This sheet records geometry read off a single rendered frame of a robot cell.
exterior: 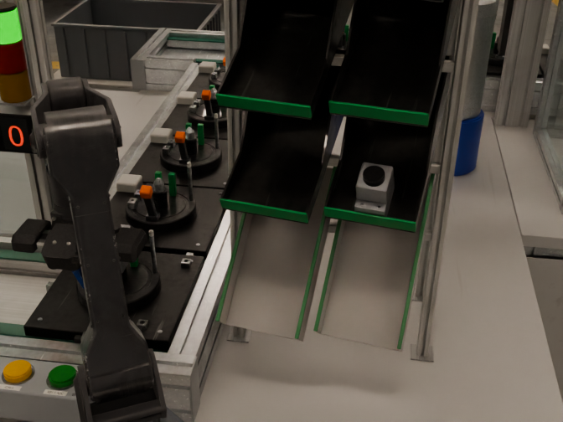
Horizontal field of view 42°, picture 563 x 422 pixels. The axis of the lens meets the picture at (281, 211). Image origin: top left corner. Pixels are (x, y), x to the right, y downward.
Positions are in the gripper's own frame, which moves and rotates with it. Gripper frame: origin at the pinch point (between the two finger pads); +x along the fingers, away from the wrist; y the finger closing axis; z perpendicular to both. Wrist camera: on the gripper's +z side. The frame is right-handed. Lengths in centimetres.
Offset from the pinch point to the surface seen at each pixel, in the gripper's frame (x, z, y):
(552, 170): 20, -87, 85
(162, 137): 11, -70, -9
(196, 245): 12.5, -27.3, 9.7
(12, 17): -30.6, -22.8, -16.8
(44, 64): 13, -119, -61
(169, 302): 12.5, -9.7, 9.5
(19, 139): -10.0, -21.2, -18.4
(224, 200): -11.3, -4.4, 20.8
